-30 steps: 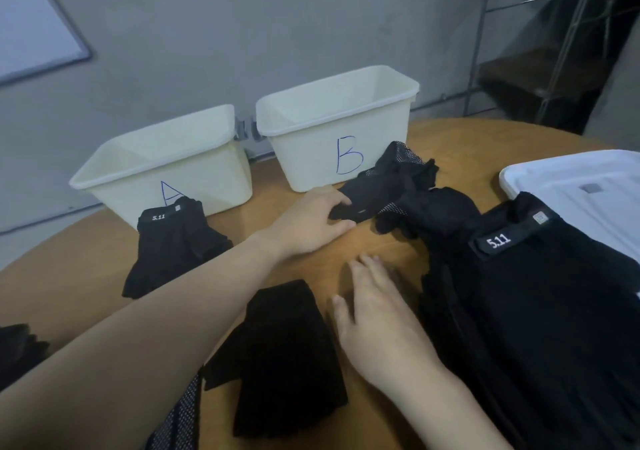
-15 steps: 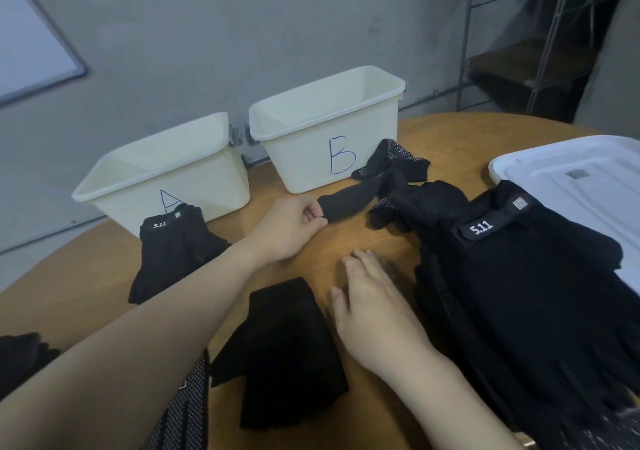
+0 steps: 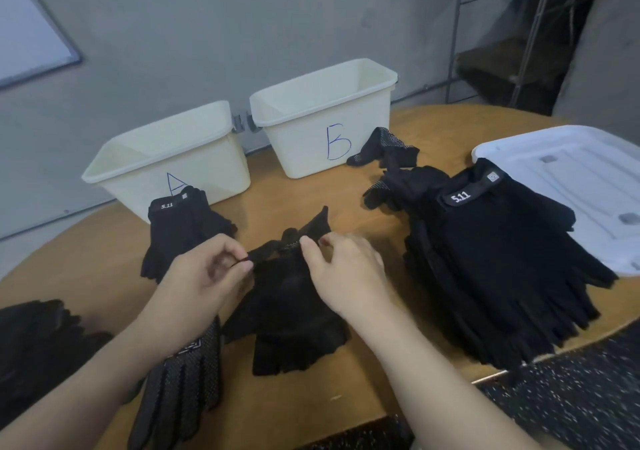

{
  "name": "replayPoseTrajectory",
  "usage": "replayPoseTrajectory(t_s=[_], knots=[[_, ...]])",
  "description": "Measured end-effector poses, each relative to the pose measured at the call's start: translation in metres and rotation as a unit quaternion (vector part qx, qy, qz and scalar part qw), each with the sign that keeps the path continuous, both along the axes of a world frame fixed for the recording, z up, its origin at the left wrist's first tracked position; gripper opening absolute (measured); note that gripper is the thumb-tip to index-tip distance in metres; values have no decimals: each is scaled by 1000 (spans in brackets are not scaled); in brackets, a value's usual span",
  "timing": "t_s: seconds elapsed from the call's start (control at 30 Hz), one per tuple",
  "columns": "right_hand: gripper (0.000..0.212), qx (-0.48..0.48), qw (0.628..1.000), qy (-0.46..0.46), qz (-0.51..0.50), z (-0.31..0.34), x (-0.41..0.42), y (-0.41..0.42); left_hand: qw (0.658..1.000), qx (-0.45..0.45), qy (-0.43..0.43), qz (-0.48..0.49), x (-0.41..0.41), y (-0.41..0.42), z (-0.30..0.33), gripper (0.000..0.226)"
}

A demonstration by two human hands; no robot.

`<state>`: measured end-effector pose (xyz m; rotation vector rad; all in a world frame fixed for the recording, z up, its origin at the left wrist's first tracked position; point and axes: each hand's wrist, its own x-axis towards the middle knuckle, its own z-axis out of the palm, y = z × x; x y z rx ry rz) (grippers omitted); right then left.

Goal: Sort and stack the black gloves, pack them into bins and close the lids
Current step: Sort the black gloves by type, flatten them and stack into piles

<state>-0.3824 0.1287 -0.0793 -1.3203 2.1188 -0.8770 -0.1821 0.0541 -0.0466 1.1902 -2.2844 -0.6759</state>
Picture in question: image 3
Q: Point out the person's left hand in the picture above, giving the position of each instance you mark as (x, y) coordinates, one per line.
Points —
(200, 290)

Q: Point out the person's right hand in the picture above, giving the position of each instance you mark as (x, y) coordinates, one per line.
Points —
(355, 280)

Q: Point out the black fingerless glove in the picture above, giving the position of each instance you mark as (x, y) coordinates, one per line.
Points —
(560, 305)
(430, 255)
(152, 265)
(450, 305)
(490, 265)
(585, 275)
(165, 245)
(500, 350)
(480, 325)
(195, 227)
(540, 255)
(290, 315)

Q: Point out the white plastic bin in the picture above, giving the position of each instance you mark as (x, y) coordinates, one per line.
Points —
(130, 185)
(300, 145)

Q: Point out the pile of black gloves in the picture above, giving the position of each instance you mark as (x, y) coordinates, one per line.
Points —
(20, 395)
(385, 155)

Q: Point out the stack of black gloves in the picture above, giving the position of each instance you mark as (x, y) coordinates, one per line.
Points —
(8, 405)

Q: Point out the person's right forearm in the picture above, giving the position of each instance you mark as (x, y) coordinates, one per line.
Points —
(440, 395)

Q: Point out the person's left forearm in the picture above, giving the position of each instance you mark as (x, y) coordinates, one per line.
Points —
(80, 395)

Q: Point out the white flat tray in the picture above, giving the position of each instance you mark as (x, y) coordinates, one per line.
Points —
(590, 175)

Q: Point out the whiteboard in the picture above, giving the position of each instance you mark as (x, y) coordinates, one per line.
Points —
(25, 25)

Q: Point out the metal rack frame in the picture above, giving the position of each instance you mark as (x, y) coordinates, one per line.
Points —
(500, 35)

